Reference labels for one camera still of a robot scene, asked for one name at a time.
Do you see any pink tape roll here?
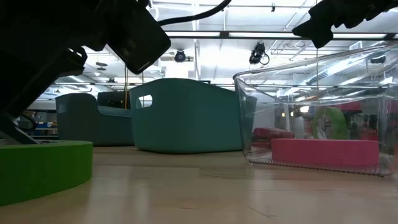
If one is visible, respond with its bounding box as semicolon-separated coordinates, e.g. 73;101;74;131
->
271;138;381;167

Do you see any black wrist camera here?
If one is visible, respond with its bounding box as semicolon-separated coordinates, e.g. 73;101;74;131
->
292;9;335;49
107;0;172;75

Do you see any black monitor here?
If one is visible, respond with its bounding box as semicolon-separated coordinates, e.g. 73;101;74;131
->
96;90;131;110

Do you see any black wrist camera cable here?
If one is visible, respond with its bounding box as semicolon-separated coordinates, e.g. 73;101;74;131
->
157;0;233;27

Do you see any black aluminium table frame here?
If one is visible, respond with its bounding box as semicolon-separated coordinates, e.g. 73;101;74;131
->
164;30;398;40

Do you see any background storage shelf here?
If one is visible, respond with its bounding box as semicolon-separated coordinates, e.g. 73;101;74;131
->
18;108;58;140

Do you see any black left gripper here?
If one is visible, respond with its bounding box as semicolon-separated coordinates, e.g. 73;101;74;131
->
0;0;147;146

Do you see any black camera with cable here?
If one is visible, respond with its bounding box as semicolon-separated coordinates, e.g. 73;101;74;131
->
248;42;271;66

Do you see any black round ceiling camera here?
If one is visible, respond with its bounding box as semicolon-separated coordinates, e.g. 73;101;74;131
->
173;49;187;63

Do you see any dark teal plastic bin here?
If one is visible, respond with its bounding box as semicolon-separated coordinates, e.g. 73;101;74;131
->
55;92;135;147

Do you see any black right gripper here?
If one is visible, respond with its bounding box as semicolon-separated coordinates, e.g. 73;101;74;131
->
310;0;398;29

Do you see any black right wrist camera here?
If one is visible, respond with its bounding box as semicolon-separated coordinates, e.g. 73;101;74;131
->
292;9;335;49

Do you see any light teal plastic bin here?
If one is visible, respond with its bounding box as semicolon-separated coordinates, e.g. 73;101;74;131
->
129;77;257;154

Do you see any red stapler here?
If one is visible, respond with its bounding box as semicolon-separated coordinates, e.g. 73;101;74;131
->
251;126;295;149

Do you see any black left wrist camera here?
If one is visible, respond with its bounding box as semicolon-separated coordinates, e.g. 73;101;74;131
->
107;0;172;75

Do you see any clear plastic bin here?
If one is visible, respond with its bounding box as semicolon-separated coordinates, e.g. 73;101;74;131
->
233;42;398;177

